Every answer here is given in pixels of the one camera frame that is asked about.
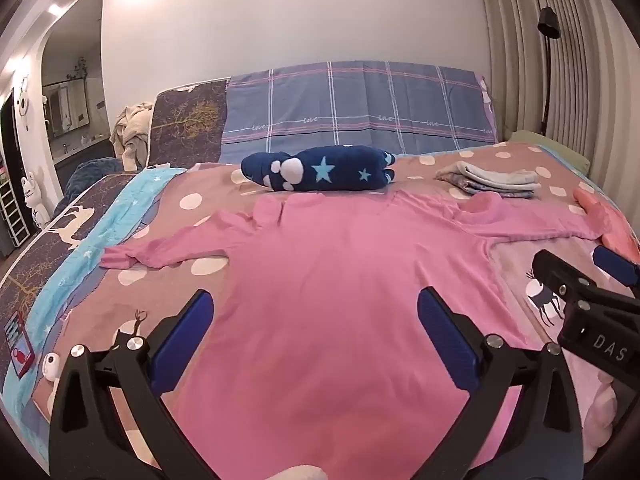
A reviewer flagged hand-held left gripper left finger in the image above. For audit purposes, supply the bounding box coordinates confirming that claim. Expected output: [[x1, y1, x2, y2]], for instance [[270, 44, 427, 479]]
[[48, 288, 221, 480]]

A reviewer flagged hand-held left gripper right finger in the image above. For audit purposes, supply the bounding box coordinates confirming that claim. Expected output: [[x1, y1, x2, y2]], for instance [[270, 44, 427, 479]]
[[416, 286, 586, 480]]

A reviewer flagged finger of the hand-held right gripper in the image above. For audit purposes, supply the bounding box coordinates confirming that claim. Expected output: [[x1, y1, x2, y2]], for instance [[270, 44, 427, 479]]
[[531, 249, 603, 307], [592, 245, 640, 289]]

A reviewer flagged pink long-sleeve shirt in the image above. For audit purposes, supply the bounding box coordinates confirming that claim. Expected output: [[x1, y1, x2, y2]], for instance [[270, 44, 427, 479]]
[[100, 191, 613, 480]]

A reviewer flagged folded pale clothes pile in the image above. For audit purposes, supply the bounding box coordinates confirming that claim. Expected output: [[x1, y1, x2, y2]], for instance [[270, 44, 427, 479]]
[[434, 161, 543, 202]]

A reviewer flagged beige clothes heap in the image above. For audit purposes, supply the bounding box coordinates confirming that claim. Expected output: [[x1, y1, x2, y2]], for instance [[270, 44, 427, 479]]
[[111, 102, 155, 171]]

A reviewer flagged coral cloth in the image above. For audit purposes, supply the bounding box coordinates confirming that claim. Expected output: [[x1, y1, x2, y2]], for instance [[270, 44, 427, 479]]
[[572, 187, 640, 261]]

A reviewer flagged pink dotted deer blanket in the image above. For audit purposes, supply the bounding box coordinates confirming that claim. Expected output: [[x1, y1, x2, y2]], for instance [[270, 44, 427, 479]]
[[30, 142, 640, 480]]

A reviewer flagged person's pink fuzzy clothing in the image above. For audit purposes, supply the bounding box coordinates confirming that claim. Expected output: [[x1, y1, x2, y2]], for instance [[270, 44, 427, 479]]
[[575, 375, 632, 466]]

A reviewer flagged green pillow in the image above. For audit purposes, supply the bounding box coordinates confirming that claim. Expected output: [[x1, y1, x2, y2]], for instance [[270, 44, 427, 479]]
[[507, 130, 591, 173]]

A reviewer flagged small white gadget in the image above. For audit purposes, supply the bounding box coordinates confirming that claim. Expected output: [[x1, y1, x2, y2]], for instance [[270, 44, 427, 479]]
[[42, 352, 63, 386]]

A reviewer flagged dark teal deer quilt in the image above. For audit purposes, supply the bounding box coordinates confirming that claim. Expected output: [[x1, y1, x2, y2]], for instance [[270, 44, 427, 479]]
[[0, 165, 186, 461]]

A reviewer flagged beige pleated curtain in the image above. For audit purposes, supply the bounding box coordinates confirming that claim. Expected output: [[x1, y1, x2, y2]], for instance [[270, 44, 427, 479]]
[[475, 0, 640, 201]]

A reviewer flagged blue knit blanket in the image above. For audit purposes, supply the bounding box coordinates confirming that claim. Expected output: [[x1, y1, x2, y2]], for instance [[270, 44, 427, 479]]
[[52, 157, 136, 216]]

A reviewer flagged white cat figurine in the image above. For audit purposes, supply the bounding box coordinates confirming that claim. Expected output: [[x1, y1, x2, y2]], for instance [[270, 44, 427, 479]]
[[20, 170, 51, 228]]

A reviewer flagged navy star-print rolled blanket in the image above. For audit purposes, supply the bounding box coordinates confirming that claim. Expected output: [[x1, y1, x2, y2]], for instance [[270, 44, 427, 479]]
[[240, 144, 397, 193]]

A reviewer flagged white shelf rack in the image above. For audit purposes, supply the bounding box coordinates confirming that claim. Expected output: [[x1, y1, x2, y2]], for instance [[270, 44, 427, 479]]
[[0, 162, 31, 248]]

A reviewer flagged dark tree-print cushion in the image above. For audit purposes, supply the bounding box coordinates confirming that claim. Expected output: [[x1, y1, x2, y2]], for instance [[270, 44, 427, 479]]
[[148, 80, 231, 168]]

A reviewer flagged black floor lamp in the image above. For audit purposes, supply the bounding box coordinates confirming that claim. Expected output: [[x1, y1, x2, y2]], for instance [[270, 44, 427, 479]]
[[536, 6, 562, 136]]

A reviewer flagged blue plaid pillow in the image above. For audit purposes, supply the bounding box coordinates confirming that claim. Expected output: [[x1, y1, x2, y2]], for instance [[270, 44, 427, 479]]
[[220, 60, 498, 166]]

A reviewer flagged wall mirror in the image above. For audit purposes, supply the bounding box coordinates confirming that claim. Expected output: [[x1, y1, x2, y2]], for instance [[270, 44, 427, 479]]
[[42, 77, 91, 138]]

